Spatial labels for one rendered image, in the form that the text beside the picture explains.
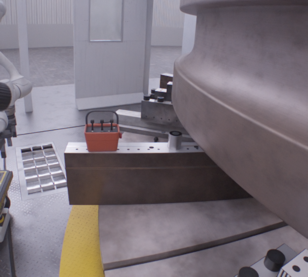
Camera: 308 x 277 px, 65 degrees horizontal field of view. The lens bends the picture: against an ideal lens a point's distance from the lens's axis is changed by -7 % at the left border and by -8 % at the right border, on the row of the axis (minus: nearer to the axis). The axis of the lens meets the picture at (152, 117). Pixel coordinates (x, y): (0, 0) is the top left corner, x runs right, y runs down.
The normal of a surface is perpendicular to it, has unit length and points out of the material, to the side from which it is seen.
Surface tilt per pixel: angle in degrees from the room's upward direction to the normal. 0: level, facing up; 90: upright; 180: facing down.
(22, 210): 0
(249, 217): 0
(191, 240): 0
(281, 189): 90
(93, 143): 97
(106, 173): 90
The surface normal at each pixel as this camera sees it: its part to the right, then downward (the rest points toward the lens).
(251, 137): -0.92, 0.08
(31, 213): 0.06, -0.94
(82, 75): 0.49, 0.33
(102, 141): 0.16, 0.46
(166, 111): -0.26, 0.33
